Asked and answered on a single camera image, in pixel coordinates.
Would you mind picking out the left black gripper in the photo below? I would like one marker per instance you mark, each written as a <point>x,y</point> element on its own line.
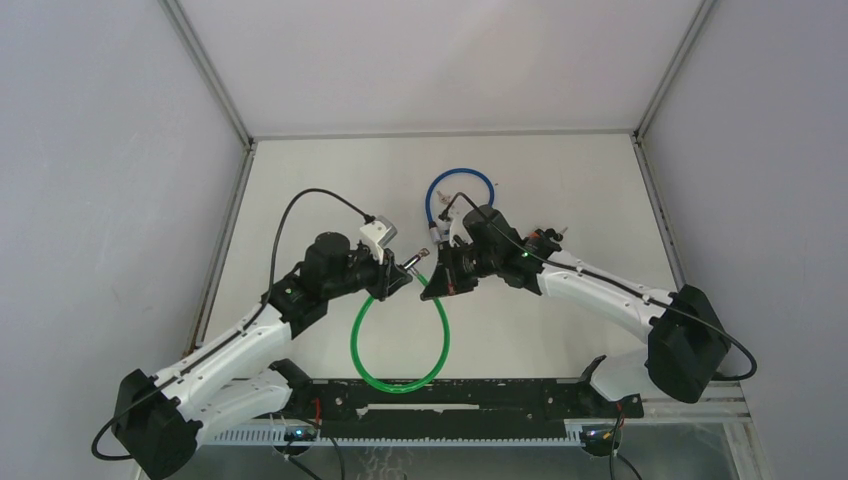
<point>389,277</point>

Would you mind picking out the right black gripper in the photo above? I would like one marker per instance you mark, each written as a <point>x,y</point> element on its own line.
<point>448,278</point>

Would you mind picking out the blue cable lock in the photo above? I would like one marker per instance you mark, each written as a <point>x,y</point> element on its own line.
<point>473,182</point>

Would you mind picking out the silver keys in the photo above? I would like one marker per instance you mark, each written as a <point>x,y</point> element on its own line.
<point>444,199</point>

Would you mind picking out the green cable lock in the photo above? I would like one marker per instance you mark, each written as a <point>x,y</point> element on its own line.
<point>400,347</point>

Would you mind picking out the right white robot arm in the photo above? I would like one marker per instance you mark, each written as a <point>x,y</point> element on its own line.
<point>683,341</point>

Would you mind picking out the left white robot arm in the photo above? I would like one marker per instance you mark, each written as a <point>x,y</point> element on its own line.
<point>163,419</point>

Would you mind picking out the orange padlock with keys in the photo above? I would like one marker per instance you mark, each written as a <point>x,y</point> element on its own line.
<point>543,243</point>

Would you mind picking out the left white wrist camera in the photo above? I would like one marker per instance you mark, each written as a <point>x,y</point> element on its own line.
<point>376,236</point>

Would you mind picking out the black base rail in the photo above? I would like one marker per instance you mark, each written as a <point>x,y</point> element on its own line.
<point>457,408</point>

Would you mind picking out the white slotted cable duct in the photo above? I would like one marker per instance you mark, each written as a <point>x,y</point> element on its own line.
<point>567,434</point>

